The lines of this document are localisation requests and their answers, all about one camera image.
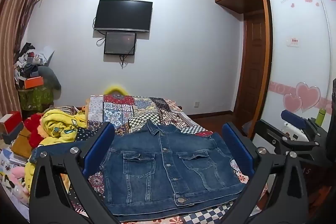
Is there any small black wall monitor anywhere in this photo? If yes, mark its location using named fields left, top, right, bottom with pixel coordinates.
left=104, top=31, right=137, bottom=56

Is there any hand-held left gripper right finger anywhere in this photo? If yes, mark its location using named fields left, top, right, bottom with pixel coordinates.
left=219, top=122, right=309, bottom=224

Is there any blue denim jacket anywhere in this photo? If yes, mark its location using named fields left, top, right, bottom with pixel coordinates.
left=29, top=119, right=246, bottom=216

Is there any grey box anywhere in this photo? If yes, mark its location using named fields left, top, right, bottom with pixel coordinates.
left=1, top=124, right=25, bottom=144

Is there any green bottle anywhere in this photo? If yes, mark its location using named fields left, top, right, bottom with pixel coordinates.
left=315, top=108, right=327, bottom=127

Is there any yellow plush toy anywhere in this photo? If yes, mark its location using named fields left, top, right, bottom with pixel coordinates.
left=102, top=85, right=132, bottom=95

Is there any brown bag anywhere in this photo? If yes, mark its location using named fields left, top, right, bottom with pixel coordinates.
left=10, top=127, right=33, bottom=159

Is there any yellow cartoon blanket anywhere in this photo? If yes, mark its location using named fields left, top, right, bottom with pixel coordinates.
left=37, top=109, right=88, bottom=146

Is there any pile of mixed clutter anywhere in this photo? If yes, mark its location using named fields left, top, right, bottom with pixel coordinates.
left=14, top=42, right=55, bottom=88

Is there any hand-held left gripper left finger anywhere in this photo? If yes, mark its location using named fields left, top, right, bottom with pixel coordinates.
left=29, top=122, right=124, bottom=224

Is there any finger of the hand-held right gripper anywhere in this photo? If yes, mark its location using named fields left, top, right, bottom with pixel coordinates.
left=280, top=109, right=328, bottom=135
left=252, top=119, right=328, bottom=162

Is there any black wall television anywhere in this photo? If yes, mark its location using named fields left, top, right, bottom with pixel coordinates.
left=94, top=0, right=153, bottom=32

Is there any brown wooden door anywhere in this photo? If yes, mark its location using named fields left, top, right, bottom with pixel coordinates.
left=234, top=10, right=271, bottom=115

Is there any red plush toy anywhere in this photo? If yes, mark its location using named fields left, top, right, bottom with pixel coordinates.
left=25, top=113, right=46, bottom=148

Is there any patchwork printed bedspread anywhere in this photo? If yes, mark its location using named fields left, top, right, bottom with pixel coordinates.
left=31, top=94, right=268, bottom=224

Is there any green patterned cloth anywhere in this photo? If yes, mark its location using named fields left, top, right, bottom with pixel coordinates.
left=18, top=86, right=54, bottom=111

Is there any pink plush toy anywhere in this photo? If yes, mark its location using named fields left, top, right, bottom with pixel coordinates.
left=4, top=166, right=27, bottom=180

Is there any striped brown curtain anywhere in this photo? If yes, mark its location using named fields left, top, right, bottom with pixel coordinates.
left=0, top=0, right=48, bottom=119

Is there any stack of books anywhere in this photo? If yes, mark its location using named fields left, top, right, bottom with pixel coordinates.
left=8, top=151, right=30, bottom=167

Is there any black and white plush toy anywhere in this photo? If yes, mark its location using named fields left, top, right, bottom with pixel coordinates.
left=0, top=174, right=29, bottom=203

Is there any orange box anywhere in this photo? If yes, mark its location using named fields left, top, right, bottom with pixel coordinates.
left=23, top=76, right=45, bottom=89

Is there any black television cable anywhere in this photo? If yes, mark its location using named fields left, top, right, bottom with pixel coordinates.
left=92, top=18, right=106, bottom=47

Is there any red box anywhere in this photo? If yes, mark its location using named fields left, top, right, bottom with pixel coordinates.
left=0, top=111, right=23, bottom=134

